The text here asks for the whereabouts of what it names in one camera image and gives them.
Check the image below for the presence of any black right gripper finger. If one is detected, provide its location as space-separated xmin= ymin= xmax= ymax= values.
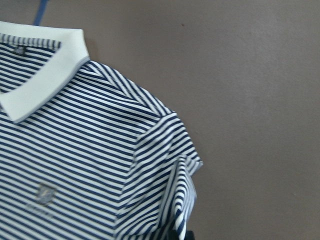
xmin=184 ymin=232 xmax=194 ymax=240

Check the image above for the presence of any navy white striped polo shirt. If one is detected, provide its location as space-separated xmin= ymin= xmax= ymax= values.
xmin=0 ymin=22 xmax=203 ymax=240

